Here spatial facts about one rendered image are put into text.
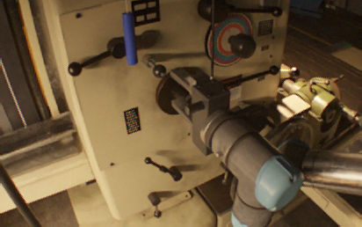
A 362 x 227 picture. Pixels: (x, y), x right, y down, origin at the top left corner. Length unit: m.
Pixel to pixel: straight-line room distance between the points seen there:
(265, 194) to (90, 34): 0.49
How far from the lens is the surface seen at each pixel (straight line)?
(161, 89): 0.77
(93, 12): 0.65
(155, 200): 1.05
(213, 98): 0.46
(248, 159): 0.41
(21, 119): 1.52
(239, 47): 0.78
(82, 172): 1.28
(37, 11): 1.30
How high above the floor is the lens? 2.02
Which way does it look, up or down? 36 degrees down
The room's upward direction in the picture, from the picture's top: 2 degrees counter-clockwise
